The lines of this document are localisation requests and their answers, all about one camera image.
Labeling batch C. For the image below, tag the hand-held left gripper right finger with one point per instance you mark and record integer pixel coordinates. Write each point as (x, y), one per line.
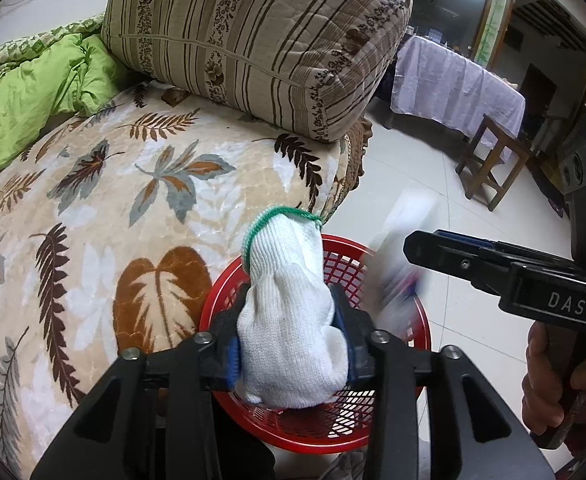
(355, 360)

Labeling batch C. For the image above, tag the striped floral cushion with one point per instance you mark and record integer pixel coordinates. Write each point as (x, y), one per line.
(248, 35)

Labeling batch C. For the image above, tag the person's right hand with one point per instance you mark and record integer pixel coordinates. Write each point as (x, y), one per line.
(538, 375)

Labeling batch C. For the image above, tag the red plastic mesh basket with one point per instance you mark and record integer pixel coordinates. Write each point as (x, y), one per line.
(318, 442)

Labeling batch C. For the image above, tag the white box with barcode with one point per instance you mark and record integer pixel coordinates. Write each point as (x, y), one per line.
(408, 215)

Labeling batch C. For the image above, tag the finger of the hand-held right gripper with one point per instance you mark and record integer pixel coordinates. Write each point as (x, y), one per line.
(465, 239)
(453, 257)

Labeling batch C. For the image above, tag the green wall scroll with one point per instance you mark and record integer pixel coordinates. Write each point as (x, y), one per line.
(493, 20)

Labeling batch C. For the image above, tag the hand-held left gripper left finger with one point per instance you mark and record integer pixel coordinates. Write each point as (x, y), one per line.
(231, 360)

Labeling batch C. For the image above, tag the table with lilac cloth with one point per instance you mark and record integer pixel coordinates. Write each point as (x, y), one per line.
(448, 85)

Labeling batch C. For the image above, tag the wooden stool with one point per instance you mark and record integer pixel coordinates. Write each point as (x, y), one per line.
(493, 132)

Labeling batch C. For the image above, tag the white knit glove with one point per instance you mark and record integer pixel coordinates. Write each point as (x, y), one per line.
(288, 310)

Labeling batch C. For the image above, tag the green quilt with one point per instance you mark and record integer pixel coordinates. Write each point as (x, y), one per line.
(18, 95)

